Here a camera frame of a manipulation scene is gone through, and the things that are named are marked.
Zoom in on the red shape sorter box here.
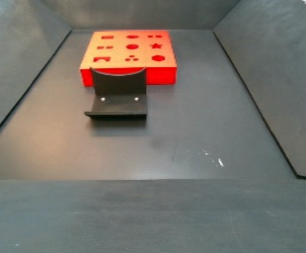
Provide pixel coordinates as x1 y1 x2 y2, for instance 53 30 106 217
79 30 176 87

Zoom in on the black curved holder bracket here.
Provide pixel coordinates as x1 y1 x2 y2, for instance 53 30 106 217
84 68 148 119

